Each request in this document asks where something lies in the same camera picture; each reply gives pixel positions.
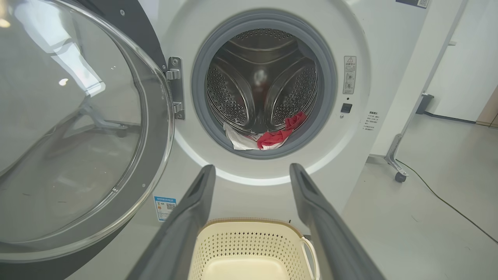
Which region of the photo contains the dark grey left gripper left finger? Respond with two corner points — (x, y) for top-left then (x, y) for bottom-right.
(126, 164), (216, 280)

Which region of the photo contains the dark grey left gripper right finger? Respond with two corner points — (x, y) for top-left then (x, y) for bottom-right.
(289, 163), (386, 280)

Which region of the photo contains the red basketball jersey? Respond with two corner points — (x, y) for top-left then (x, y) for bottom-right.
(257, 112), (308, 150)

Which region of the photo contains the white cloth garment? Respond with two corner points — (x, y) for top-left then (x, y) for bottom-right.
(223, 122), (288, 151)

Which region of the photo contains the black round glass machine door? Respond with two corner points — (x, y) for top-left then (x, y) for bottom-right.
(0, 0), (175, 280)

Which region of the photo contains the white front-load washing machine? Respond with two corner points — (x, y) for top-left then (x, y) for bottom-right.
(66, 0), (432, 280)

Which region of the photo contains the cream perforated laundry basket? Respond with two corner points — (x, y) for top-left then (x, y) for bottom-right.
(188, 218), (320, 280)

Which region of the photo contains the silver door hinge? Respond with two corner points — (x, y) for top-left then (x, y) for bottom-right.
(167, 56), (186, 120)

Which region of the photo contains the blue energy label sticker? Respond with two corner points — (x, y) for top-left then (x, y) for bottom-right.
(154, 196), (177, 222)

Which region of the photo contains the small printed text sticker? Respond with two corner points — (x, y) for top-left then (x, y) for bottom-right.
(364, 111), (380, 131)

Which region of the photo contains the grey warning sticker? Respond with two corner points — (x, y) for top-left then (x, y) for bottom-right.
(343, 56), (357, 95)

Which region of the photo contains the white partition on wheeled stand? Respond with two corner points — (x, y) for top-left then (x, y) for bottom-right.
(370, 0), (471, 183)

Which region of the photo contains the wooden furniture piece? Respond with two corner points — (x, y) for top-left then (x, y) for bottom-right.
(477, 86), (498, 129)

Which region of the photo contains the black floor cable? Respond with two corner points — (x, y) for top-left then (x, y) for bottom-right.
(397, 159), (498, 234)

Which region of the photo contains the black floor box with cable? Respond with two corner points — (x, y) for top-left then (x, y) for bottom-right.
(416, 93), (477, 124)

